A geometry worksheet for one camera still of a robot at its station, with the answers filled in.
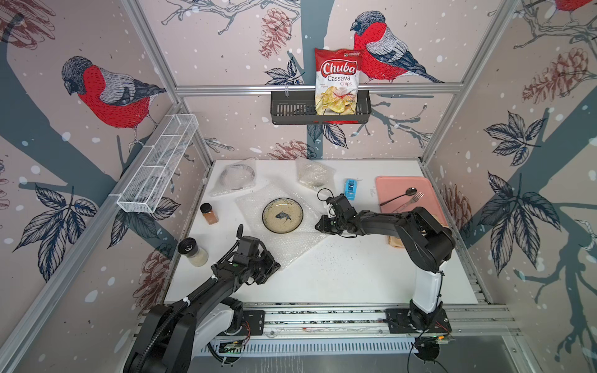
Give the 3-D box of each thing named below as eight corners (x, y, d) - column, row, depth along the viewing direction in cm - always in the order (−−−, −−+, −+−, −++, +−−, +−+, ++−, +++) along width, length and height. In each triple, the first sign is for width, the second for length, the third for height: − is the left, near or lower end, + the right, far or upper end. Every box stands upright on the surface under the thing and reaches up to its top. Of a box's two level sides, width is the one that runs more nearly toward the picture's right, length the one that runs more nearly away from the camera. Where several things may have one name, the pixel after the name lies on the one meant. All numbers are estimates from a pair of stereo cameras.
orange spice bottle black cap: (209, 226, 99) (202, 215, 91) (206, 217, 102) (198, 205, 94) (219, 222, 100) (212, 210, 93) (216, 212, 103) (209, 201, 96)
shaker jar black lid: (189, 267, 88) (173, 254, 78) (194, 251, 92) (180, 237, 82) (205, 267, 88) (192, 254, 78) (210, 251, 92) (198, 237, 82)
